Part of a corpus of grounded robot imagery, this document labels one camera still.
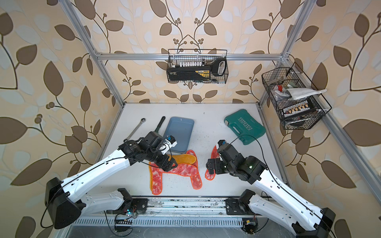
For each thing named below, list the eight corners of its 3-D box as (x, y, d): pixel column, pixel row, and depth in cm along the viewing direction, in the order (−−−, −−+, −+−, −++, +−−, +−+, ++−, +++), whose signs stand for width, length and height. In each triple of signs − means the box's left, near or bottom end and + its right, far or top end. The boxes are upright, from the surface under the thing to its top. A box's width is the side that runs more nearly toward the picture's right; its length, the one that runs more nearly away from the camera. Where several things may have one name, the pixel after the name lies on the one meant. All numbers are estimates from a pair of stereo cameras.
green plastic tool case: (244, 146, 98) (246, 142, 94) (223, 122, 111) (224, 117, 107) (265, 134, 104) (268, 130, 100) (243, 112, 117) (244, 108, 113)
